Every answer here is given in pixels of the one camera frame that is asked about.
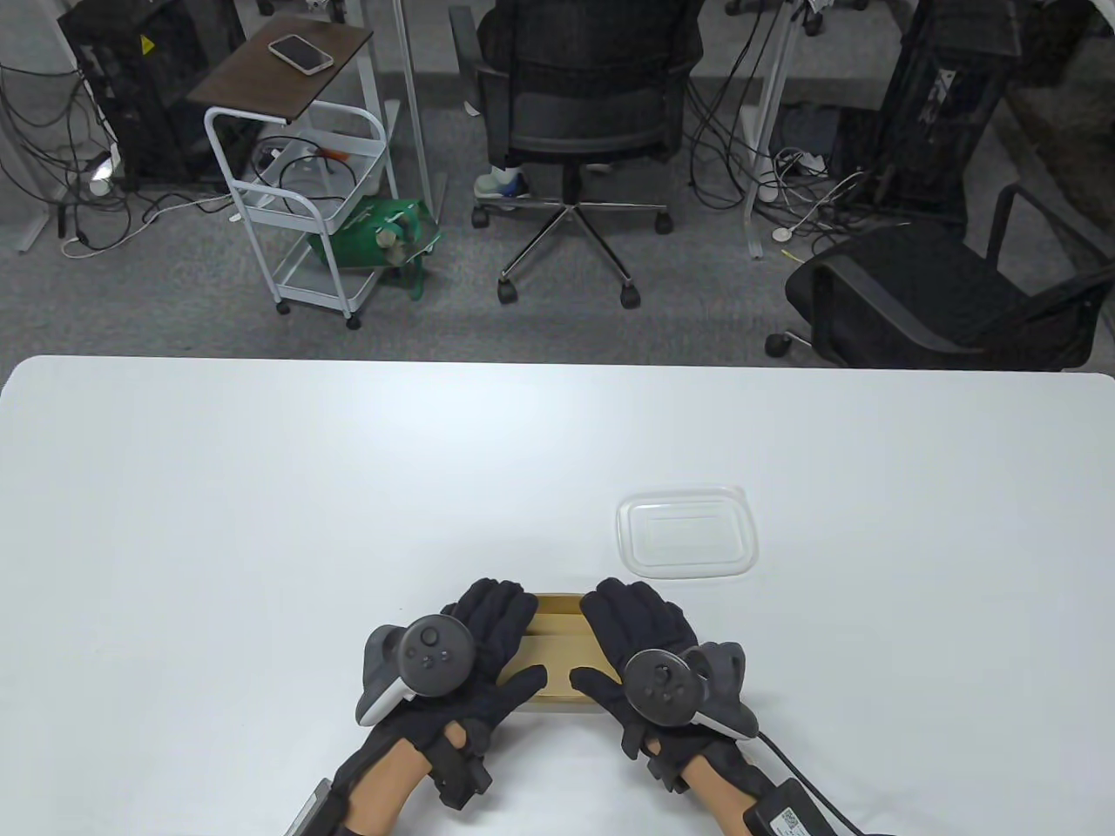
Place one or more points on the person's left hand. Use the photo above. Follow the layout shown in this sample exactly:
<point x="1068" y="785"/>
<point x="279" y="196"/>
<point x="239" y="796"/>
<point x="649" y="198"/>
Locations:
<point x="501" y="623"/>

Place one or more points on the person's right hand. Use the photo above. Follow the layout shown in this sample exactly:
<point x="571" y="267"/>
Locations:
<point x="627" y="618"/>

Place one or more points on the brown paper takeout box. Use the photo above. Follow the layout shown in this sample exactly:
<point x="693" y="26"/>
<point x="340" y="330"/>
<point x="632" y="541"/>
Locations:
<point x="557" y="649"/>

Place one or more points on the clear plastic takeout lid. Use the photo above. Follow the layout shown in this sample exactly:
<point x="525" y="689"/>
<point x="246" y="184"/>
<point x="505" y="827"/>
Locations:
<point x="684" y="531"/>

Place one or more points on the person's right forearm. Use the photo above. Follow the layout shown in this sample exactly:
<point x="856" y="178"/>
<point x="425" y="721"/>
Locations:
<point x="714" y="801"/>

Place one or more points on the person's left forearm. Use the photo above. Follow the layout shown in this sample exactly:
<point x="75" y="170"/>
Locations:
<point x="383" y="788"/>

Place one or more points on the grey right hand controller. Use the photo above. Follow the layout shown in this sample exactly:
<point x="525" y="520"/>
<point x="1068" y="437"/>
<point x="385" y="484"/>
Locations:
<point x="662" y="684"/>

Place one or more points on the grey hand controller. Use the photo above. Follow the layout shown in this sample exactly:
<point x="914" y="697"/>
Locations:
<point x="662" y="684"/>
<point x="431" y="653"/>

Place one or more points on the grey left hand controller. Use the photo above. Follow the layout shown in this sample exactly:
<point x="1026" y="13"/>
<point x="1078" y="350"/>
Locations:
<point x="431" y="653"/>

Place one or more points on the green bag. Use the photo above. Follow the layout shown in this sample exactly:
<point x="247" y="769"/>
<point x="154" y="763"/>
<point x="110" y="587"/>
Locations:
<point x="366" y="235"/>

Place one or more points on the black armrest office chair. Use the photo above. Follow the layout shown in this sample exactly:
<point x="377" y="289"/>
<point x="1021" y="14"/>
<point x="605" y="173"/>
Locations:
<point x="915" y="279"/>

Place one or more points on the white power strip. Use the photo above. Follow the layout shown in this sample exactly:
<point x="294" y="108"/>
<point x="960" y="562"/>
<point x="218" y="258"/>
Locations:
<point x="801" y="162"/>

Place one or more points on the black mesh office chair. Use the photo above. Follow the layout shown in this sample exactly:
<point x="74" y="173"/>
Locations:
<point x="575" y="122"/>

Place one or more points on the white desk leg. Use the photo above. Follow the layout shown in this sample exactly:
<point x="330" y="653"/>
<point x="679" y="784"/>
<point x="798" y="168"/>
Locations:
<point x="766" y="113"/>
<point x="414" y="96"/>

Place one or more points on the white cart with wooden top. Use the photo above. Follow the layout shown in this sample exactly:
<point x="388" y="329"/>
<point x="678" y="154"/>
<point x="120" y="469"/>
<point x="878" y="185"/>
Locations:
<point x="279" y="74"/>

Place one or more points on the smartphone in pale case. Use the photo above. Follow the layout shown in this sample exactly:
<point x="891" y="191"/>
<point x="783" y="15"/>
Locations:
<point x="300" y="52"/>

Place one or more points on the black computer tower yellow sticker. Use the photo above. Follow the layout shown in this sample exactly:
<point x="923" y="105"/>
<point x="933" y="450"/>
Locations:
<point x="148" y="78"/>

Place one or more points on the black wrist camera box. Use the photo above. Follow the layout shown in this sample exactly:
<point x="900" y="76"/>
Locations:
<point x="797" y="814"/>

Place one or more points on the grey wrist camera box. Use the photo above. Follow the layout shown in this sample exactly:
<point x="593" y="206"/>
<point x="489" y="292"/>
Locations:
<point x="309" y="810"/>

